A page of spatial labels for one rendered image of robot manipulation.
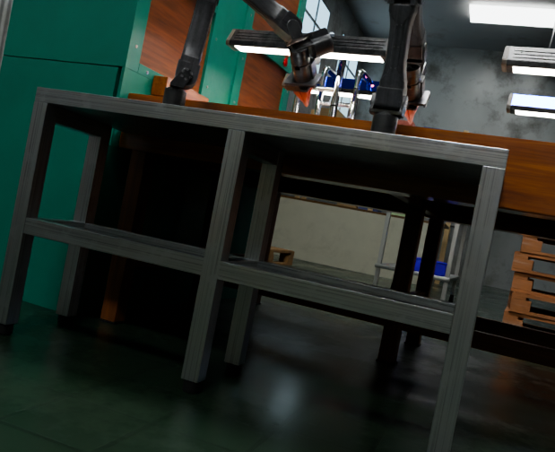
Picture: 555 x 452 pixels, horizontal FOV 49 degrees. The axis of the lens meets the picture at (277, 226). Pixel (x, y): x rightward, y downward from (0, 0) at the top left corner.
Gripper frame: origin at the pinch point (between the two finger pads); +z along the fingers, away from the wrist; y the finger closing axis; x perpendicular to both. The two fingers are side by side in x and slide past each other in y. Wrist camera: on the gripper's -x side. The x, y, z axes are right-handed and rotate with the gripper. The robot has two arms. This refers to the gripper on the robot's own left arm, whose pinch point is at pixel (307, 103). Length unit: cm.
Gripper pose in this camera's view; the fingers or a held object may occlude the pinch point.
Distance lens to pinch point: 193.7
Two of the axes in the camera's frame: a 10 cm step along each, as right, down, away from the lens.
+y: -9.0, -1.9, 3.9
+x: -4.0, 7.0, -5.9
